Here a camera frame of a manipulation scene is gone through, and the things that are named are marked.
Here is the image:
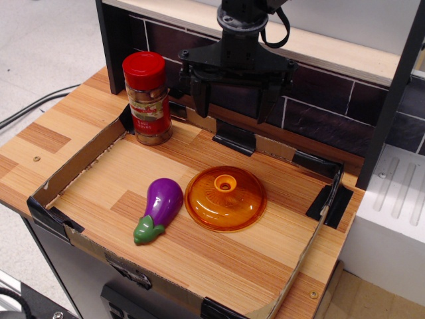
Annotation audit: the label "dark upright shelf frame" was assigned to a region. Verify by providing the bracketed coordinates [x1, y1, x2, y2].
[96, 1, 424, 189]

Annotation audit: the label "purple toy eggplant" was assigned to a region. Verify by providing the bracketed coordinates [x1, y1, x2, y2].
[133, 178, 184, 245]

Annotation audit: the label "cardboard fence with black tape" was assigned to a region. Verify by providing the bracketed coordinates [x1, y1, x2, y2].
[28, 100, 350, 318]

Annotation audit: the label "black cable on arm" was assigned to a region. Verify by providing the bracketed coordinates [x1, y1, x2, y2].
[259, 7, 292, 49]

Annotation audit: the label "white ribbed appliance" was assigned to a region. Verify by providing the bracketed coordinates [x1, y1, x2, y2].
[341, 146, 424, 305]

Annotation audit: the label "orange glass pot lid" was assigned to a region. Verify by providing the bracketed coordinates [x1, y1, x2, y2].
[185, 166, 267, 233]

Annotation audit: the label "basil bottle red cap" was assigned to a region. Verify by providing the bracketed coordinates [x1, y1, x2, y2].
[122, 51, 172, 146]

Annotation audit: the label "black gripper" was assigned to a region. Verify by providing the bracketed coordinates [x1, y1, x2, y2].
[179, 32, 298, 124]

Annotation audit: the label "black floor cables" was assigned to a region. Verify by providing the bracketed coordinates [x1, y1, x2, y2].
[0, 83, 81, 130]

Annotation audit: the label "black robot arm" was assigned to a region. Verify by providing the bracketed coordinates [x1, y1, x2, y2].
[179, 1, 298, 124]

